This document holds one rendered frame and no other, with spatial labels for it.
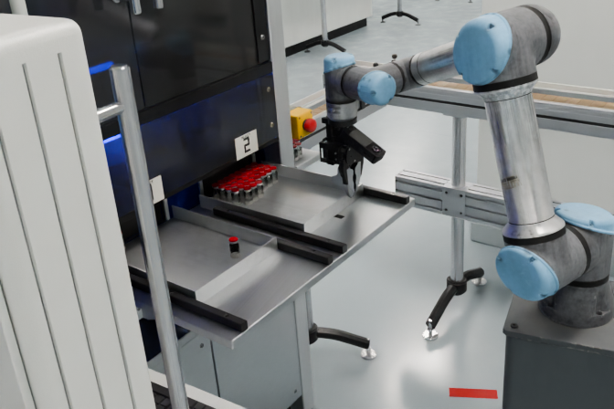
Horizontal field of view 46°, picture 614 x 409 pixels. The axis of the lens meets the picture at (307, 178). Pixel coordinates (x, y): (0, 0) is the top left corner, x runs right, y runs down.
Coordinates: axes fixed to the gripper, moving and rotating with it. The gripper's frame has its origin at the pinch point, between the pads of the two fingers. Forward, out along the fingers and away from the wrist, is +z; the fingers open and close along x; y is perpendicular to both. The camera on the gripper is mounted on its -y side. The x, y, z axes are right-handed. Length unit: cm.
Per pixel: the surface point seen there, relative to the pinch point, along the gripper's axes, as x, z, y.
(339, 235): 15.3, 3.5, -5.9
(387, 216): 1.4, 3.5, -10.7
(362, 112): -65, 4, 39
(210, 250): 36.2, 3.0, 15.9
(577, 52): -143, -2, -9
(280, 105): -8.3, -17.0, 28.3
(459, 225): -86, 52, 13
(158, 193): 38.3, -9.9, 28.2
